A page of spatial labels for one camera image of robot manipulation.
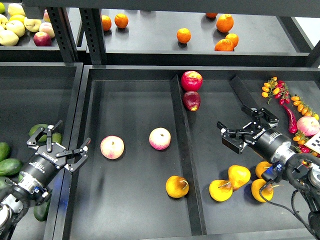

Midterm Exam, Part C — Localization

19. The green avocado lower left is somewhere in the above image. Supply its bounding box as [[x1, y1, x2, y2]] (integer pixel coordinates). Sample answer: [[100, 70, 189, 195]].
[[0, 176, 13, 199]]

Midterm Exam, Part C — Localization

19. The red apple on shelf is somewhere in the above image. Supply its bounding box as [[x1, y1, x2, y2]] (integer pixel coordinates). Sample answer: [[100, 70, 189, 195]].
[[33, 31, 52, 47]]

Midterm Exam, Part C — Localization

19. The green avocado middle left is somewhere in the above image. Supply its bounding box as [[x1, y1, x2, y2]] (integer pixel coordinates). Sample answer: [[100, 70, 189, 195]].
[[0, 158, 24, 177]]

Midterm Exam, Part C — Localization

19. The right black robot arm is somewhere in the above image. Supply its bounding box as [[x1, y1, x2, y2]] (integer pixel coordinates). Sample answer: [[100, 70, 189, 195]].
[[216, 105, 320, 239]]

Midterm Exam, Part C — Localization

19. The red chili pepper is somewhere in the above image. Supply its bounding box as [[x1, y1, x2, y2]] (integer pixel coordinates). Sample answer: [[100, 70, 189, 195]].
[[283, 105, 298, 134]]

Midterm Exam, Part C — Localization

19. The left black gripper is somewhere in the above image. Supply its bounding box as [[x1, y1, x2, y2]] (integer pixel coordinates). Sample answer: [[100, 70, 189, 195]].
[[21, 120, 91, 187]]

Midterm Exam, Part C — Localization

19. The black left tray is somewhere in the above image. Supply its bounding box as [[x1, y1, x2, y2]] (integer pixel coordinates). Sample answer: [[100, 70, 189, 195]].
[[0, 62, 83, 240]]

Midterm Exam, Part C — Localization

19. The white marker card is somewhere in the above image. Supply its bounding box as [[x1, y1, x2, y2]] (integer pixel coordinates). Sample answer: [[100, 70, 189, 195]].
[[304, 132, 320, 154]]

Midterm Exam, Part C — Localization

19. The dark red apple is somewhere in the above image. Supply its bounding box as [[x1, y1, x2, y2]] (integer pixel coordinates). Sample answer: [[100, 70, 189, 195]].
[[182, 91, 201, 112]]

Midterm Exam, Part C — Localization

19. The pale yellow apple middle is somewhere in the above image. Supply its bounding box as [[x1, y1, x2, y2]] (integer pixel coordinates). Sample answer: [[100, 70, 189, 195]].
[[5, 20, 26, 38]]

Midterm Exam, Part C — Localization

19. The orange tomato vine middle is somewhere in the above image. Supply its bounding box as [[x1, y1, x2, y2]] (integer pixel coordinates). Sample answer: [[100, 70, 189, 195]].
[[290, 95, 320, 121]]

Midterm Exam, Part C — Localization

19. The pink apple centre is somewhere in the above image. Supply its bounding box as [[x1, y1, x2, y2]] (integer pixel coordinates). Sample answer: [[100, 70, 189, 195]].
[[149, 127, 171, 151]]

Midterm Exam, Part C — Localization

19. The pink peach right bin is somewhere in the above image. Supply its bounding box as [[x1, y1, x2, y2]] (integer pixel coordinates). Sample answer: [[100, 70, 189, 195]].
[[296, 116, 320, 137]]

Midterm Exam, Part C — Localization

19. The yellow pear behind gripper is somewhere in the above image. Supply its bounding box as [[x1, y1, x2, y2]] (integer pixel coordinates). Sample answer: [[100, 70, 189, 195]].
[[228, 165, 251, 191]]

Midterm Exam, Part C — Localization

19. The black large divided tray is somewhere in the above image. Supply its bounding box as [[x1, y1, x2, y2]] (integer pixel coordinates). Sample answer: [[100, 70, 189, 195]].
[[68, 66, 320, 240]]

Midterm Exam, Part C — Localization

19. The pale yellow apple right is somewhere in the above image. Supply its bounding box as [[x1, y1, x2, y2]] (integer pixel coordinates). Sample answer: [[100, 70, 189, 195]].
[[23, 17, 42, 33]]

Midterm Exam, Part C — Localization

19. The pink peach on shelf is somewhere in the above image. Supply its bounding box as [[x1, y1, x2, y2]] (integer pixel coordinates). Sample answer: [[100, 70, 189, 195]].
[[39, 22, 55, 39]]

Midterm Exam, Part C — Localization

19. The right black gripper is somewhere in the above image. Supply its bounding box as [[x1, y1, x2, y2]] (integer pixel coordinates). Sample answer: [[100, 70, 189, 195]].
[[216, 105, 292, 163]]

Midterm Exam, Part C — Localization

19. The pale yellow apple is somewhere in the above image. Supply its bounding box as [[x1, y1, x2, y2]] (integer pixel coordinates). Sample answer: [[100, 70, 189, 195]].
[[5, 20, 26, 38], [23, 17, 42, 33]]

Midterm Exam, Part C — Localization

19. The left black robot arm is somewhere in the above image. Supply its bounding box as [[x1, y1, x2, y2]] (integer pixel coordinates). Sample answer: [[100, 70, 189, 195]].
[[0, 120, 91, 240]]

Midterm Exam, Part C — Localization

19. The bright red apple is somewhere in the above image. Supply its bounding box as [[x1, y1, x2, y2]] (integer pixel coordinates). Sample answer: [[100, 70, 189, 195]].
[[181, 70, 203, 92]]

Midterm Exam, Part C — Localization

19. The yellow pear with brown top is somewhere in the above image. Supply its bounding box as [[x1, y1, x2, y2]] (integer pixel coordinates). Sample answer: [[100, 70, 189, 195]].
[[251, 179, 274, 203]]

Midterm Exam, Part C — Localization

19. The black shelf upright post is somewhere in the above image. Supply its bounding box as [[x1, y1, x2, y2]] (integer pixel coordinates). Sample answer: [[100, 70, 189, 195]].
[[79, 8, 108, 65]]

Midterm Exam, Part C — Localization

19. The dark avocado bottom left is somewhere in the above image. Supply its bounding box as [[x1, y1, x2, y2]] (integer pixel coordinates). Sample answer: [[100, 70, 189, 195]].
[[33, 200, 51, 222]]

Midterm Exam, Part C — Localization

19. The dark green avocado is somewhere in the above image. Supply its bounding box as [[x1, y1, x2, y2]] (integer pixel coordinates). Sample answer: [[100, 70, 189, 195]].
[[18, 172, 24, 183]]

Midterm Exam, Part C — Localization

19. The green avocado far left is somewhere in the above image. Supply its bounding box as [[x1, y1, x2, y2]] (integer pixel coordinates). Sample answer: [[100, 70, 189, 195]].
[[0, 142, 11, 162]]

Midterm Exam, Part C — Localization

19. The pink apple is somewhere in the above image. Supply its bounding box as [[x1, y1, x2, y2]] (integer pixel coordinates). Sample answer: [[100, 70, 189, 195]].
[[149, 127, 171, 151], [100, 135, 125, 160]]

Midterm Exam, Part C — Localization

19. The pink apple left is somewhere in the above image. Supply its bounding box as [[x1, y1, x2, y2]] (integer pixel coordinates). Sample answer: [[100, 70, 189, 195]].
[[100, 135, 125, 160]]

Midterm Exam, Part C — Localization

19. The orange centre shelf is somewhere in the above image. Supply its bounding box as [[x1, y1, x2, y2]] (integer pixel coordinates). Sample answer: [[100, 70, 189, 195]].
[[176, 28, 192, 44]]

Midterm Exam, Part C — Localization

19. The cherry tomato bunch lower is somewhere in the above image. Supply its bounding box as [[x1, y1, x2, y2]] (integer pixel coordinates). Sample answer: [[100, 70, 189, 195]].
[[292, 130, 320, 159]]

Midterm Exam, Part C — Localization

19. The orange red tomato bunch upper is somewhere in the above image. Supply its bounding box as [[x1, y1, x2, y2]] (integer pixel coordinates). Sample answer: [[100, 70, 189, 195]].
[[261, 76, 291, 105]]

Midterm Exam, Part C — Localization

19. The large orange top right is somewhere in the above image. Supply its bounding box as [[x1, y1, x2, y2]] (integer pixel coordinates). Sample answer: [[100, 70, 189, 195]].
[[216, 13, 234, 33]]

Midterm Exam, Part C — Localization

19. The orange front right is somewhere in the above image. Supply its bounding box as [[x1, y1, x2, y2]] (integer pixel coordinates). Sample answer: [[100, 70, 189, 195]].
[[214, 39, 234, 52]]

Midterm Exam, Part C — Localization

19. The light green avocado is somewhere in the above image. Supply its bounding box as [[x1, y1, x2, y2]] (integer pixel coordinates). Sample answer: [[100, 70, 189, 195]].
[[52, 132, 63, 145], [28, 123, 49, 142]]

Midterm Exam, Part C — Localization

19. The orange right small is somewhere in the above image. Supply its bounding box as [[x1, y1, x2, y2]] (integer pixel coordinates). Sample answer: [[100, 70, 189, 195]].
[[225, 33, 239, 48]]

